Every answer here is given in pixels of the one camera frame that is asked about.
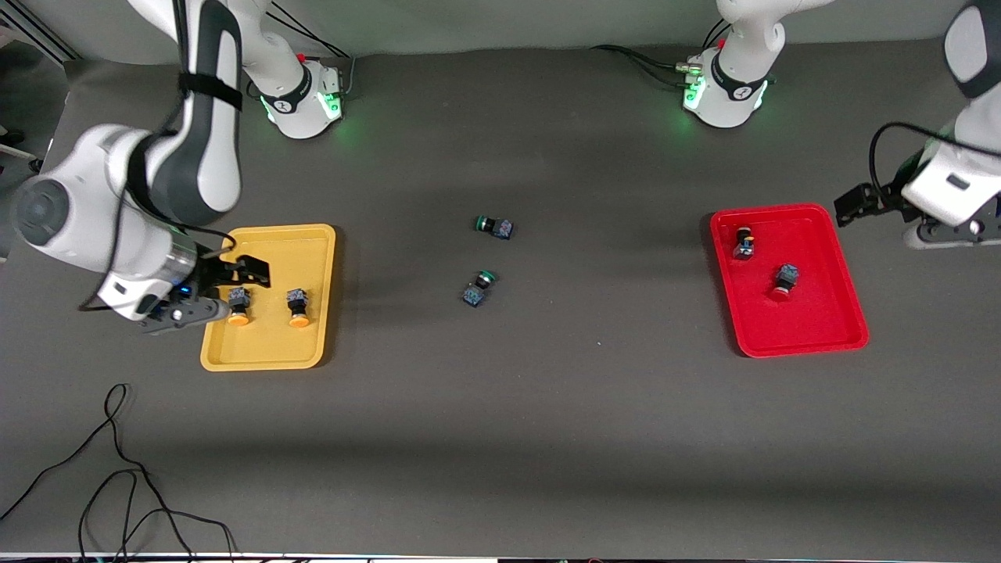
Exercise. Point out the green push button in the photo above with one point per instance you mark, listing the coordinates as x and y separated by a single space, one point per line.
494 227
477 291

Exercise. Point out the aluminium frame rail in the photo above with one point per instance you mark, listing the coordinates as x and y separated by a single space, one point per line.
31 35

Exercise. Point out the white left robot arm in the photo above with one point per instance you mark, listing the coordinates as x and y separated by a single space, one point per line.
735 78

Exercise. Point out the black stand foot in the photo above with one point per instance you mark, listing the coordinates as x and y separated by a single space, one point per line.
31 164

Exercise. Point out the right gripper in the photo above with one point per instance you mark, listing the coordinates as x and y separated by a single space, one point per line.
209 271

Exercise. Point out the red plastic tray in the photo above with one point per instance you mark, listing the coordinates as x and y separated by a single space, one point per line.
821 313

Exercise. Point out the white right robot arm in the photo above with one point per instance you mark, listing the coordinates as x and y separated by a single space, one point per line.
195 117

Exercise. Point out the yellow plastic tray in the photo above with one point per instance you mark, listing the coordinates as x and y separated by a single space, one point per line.
270 344

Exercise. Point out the red push button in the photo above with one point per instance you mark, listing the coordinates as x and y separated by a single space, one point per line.
744 249
785 280

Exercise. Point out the yellow push button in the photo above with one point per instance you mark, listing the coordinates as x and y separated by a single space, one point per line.
298 317
239 317

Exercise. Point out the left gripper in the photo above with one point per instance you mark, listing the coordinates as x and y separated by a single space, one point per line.
891 200

